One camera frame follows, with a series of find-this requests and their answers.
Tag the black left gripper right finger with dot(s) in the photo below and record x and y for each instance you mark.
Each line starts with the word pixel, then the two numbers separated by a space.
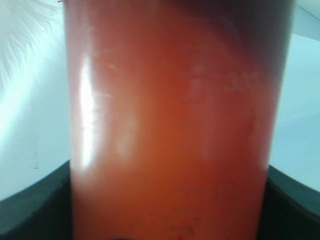
pixel 290 210

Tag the red sauce squeeze bottle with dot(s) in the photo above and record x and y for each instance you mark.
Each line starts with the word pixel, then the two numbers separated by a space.
pixel 172 111

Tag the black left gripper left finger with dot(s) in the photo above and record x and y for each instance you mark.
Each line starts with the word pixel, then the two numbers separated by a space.
pixel 42 211

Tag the white paper backdrop sheet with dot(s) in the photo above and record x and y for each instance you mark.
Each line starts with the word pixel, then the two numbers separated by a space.
pixel 34 119

